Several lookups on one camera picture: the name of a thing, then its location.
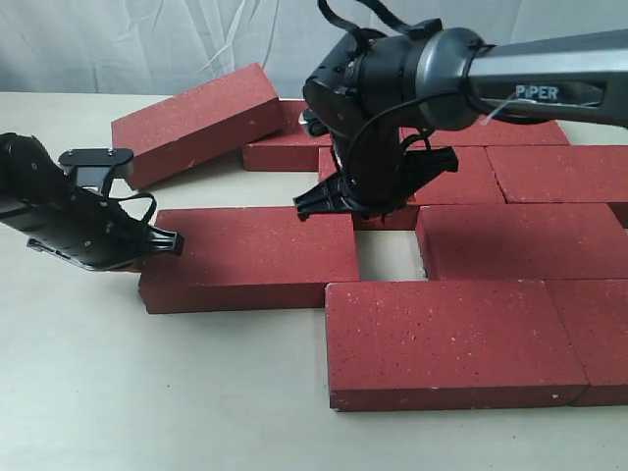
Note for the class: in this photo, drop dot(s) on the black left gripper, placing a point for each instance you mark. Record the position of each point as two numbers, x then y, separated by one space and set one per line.
74 224

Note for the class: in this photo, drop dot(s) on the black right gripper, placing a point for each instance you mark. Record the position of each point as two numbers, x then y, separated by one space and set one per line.
376 176

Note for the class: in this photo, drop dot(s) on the red brick with white mark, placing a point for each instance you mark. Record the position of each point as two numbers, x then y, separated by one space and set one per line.
474 183

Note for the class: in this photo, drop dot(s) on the red brick top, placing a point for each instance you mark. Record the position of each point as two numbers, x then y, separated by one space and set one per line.
248 258

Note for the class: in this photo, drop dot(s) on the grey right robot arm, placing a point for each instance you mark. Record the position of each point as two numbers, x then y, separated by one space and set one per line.
376 95

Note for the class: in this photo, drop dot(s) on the red brick rear under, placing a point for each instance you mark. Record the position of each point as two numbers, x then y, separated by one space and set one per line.
290 149

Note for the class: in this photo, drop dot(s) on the red brick right row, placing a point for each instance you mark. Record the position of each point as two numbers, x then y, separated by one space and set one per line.
563 174

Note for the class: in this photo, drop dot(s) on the white backdrop curtain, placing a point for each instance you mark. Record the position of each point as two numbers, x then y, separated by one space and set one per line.
164 47

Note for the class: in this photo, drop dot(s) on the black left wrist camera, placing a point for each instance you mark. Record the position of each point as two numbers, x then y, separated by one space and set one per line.
96 169

